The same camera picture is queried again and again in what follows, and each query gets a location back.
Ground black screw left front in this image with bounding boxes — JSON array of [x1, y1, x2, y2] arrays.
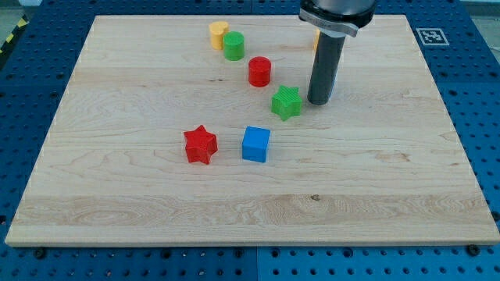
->
[[33, 247, 46, 260]]

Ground black screw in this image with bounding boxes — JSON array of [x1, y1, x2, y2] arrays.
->
[[466, 244, 481, 257], [33, 247, 46, 260]]

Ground light wooden board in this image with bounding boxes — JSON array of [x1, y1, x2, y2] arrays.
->
[[5, 15, 499, 247]]

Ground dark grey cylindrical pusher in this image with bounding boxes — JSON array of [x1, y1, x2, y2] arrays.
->
[[307, 32, 345, 105]]

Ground yellow heart block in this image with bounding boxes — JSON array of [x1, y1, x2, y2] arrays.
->
[[209, 21, 230, 50]]

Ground green star block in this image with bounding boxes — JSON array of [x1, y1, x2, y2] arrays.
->
[[271, 85, 303, 121]]

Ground white fiducial marker tag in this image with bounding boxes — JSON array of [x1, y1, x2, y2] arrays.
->
[[416, 27, 449, 46]]

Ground black screw right front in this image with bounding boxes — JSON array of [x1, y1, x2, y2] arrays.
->
[[466, 244, 481, 257]]

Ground green cylinder block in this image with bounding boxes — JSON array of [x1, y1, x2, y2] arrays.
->
[[223, 31, 245, 61]]

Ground blue cube block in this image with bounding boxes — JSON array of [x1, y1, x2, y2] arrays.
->
[[242, 126, 270, 163]]

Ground yellow block behind pusher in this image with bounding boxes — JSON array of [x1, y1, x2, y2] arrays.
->
[[312, 29, 320, 51]]

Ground red star block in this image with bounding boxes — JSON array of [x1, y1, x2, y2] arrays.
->
[[183, 125, 218, 165]]

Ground red cylinder block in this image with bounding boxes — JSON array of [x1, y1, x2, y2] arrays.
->
[[248, 56, 272, 87]]

